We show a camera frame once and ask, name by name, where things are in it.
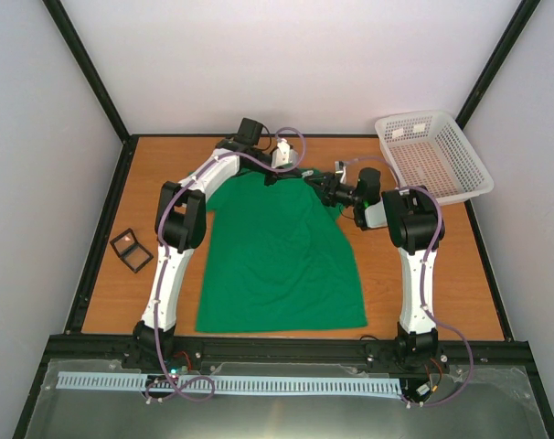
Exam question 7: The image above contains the black open brooch box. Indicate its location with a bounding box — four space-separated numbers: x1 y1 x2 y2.
110 228 154 273

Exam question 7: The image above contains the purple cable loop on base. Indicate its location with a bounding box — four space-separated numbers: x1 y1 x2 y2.
144 374 217 406

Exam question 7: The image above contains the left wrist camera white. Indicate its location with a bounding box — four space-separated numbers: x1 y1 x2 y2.
271 139 299 169

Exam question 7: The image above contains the right black frame post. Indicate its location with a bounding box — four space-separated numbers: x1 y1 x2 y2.
455 0 541 130

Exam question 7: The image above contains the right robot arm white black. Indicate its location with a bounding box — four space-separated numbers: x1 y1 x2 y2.
304 167 444 368

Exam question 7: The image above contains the white perforated plastic basket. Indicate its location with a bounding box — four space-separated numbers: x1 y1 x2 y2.
375 110 495 206

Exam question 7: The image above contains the green t-shirt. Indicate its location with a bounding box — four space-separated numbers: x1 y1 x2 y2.
196 173 368 334

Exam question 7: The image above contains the black aluminium rail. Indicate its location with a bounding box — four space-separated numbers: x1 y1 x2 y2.
43 336 532 372

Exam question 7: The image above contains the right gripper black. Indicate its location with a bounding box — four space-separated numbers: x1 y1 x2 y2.
304 171 362 208

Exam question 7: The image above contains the light blue cable duct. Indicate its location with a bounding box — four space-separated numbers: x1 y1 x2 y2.
55 371 401 399

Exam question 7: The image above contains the small circuit board with led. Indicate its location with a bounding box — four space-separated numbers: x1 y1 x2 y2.
165 351 192 377

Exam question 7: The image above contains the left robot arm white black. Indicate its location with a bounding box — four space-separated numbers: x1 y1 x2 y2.
133 119 307 369

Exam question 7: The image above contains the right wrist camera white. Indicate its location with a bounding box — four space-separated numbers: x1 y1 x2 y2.
334 160 346 184

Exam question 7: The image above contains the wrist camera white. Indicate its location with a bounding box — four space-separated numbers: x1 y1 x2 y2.
334 160 346 184
271 139 299 169

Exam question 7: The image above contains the left black frame post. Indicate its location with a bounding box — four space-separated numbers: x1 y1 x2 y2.
42 0 131 144

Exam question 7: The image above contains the black frame post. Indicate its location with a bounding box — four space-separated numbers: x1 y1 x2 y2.
42 0 131 144
455 0 541 130

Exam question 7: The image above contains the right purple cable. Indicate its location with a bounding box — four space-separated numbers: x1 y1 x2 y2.
338 155 474 408

